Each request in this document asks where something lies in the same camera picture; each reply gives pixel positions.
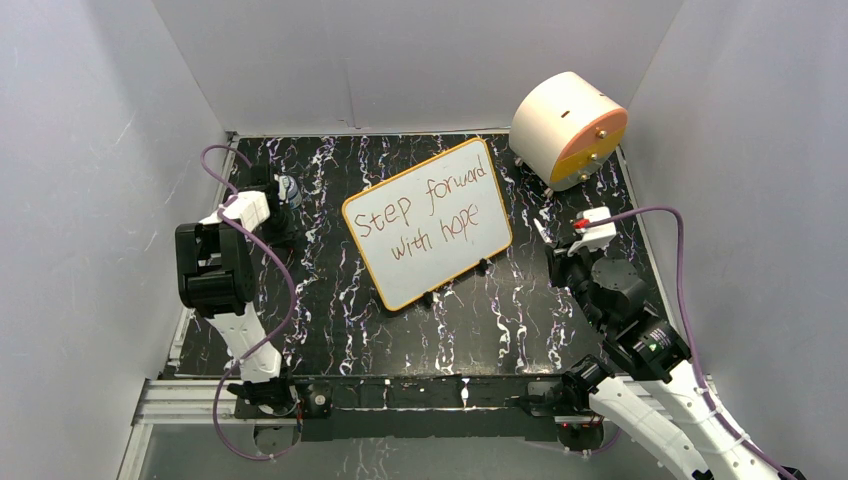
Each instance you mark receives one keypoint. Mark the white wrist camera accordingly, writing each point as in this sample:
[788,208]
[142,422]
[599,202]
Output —
[282,188]
[594,229]

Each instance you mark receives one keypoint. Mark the yellow framed whiteboard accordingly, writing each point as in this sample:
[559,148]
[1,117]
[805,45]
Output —
[430,223]

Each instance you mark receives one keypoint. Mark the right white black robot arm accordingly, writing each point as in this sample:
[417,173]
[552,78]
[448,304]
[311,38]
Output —
[691,435]

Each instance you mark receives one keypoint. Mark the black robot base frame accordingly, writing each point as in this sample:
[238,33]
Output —
[529,407]

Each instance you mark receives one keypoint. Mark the blue white round jar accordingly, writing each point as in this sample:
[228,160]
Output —
[294,194]

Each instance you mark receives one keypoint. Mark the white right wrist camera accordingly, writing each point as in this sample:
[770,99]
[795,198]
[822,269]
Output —
[594,229]

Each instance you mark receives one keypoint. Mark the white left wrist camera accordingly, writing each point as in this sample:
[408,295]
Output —
[282,188]

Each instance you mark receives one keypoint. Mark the aluminium rail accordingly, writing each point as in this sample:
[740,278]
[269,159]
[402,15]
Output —
[190,402]

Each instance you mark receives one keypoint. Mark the cream round drawer box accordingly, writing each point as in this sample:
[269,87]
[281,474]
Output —
[565,129]

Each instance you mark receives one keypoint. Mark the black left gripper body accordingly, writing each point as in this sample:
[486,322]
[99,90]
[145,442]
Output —
[281,229]

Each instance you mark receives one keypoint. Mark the white orange whiteboard marker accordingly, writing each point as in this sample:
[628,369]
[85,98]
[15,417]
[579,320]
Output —
[542,231]

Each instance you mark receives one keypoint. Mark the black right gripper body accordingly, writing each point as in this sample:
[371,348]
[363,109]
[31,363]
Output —
[572,271]

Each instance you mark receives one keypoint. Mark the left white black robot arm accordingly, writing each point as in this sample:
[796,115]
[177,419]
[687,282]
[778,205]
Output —
[216,278]

